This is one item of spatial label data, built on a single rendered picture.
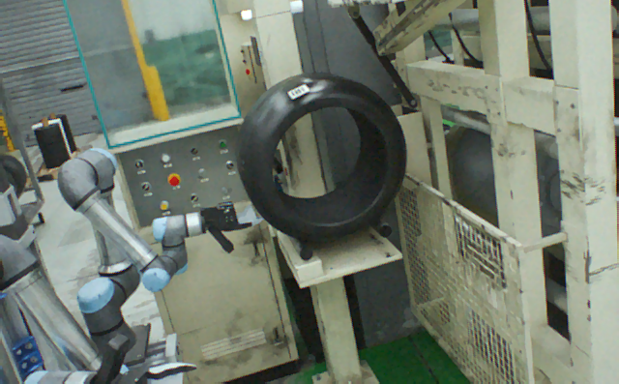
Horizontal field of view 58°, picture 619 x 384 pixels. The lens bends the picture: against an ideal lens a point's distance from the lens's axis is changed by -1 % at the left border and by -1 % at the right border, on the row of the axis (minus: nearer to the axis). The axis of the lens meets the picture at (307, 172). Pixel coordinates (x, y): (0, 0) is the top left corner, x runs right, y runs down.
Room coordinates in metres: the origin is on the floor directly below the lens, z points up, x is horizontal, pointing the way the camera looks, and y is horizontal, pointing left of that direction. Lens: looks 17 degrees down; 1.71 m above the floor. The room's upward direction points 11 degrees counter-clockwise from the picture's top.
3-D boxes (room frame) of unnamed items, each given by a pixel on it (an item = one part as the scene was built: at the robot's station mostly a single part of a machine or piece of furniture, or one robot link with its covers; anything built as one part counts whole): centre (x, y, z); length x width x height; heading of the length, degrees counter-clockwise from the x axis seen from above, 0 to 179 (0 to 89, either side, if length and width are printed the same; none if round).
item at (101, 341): (1.67, 0.75, 0.77); 0.15 x 0.15 x 0.10
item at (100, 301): (1.68, 0.75, 0.88); 0.13 x 0.12 x 0.14; 167
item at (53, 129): (7.96, 3.42, 0.38); 1.20 x 0.80 x 0.76; 15
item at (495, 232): (1.73, -0.41, 0.65); 0.90 x 0.02 x 0.70; 10
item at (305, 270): (1.87, 0.09, 0.84); 0.36 x 0.09 x 0.06; 10
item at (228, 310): (2.45, 0.53, 0.63); 0.56 x 0.41 x 1.27; 100
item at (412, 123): (2.18, -0.38, 1.05); 0.20 x 0.15 x 0.30; 10
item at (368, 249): (1.90, -0.05, 0.80); 0.37 x 0.36 x 0.02; 100
